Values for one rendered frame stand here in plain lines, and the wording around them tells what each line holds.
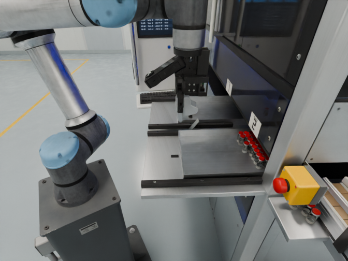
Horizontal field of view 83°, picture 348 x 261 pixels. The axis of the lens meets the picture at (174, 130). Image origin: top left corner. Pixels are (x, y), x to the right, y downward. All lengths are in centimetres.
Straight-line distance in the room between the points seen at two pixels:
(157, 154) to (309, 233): 53
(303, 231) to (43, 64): 87
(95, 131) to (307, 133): 66
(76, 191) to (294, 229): 67
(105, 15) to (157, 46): 106
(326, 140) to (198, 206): 124
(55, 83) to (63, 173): 28
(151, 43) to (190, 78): 93
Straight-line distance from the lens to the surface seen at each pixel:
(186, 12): 47
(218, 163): 76
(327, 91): 54
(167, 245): 155
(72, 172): 73
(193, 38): 48
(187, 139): 86
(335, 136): 64
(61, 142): 71
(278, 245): 105
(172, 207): 169
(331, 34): 50
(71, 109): 76
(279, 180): 58
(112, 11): 37
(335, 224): 69
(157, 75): 51
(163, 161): 76
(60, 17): 46
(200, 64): 52
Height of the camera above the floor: 140
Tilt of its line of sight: 35 degrees down
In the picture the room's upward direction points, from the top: straight up
